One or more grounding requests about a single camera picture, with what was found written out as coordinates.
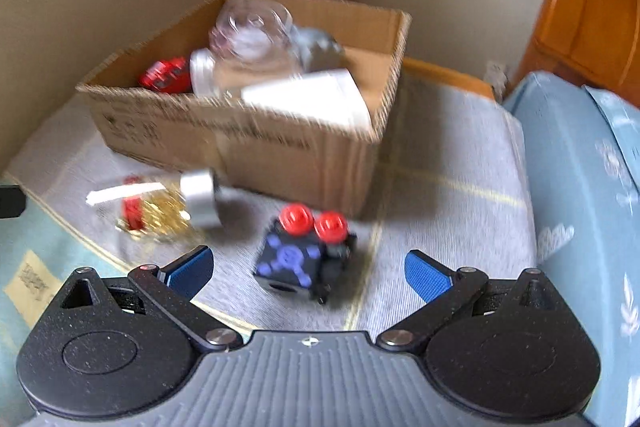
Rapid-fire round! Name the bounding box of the bottle of golden capsules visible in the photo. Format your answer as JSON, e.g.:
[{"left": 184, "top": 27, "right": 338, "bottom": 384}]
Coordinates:
[{"left": 85, "top": 169, "right": 221, "bottom": 242}]

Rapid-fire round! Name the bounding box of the black robot cube toy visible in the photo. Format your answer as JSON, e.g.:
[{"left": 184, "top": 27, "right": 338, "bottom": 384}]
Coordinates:
[{"left": 253, "top": 202, "right": 357, "bottom": 305}]

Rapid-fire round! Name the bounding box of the red toy train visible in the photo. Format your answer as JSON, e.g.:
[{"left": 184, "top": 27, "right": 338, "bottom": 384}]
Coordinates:
[{"left": 138, "top": 57, "right": 192, "bottom": 94}]

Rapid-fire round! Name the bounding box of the clear case red label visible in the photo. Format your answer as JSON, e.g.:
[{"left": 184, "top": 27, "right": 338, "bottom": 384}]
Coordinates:
[{"left": 208, "top": 0, "right": 294, "bottom": 68}]

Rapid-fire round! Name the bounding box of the grey cat figurine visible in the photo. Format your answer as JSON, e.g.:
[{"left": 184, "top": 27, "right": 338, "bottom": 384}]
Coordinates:
[{"left": 291, "top": 26, "right": 344, "bottom": 74}]

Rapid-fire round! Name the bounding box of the grey green checked blanket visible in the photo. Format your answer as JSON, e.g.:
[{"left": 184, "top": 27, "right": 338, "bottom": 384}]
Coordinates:
[{"left": 1, "top": 77, "right": 536, "bottom": 426}]

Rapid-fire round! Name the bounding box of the brown cardboard box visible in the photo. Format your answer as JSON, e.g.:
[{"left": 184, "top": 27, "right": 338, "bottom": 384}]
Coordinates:
[{"left": 76, "top": 0, "right": 411, "bottom": 217}]

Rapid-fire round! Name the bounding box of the blue floral bedding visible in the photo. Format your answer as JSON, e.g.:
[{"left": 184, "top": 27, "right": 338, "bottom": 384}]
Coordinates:
[{"left": 503, "top": 72, "right": 639, "bottom": 426}]

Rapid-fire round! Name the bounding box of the wooden headboard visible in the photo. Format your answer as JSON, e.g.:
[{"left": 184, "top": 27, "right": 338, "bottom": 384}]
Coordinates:
[{"left": 506, "top": 0, "right": 639, "bottom": 106}]

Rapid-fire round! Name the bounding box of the white wall socket plug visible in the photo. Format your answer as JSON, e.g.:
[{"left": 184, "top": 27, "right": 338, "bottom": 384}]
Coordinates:
[{"left": 483, "top": 60, "right": 508, "bottom": 90}]

